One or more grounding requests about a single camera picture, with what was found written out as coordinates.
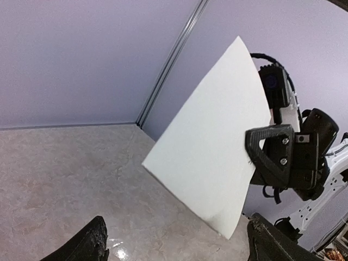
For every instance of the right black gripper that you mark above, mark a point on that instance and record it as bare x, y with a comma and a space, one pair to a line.
271, 151

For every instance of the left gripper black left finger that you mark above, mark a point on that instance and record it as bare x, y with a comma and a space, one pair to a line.
90, 243

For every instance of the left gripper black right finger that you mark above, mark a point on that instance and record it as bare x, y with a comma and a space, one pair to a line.
266, 242

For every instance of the beige ornate letter paper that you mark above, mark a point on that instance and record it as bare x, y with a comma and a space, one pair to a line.
201, 158

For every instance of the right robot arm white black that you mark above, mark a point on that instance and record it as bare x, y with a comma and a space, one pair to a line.
331, 178

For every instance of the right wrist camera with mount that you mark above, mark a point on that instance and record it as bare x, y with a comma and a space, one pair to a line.
280, 93

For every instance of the right aluminium frame post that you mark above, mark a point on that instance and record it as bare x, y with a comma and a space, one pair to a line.
170, 62

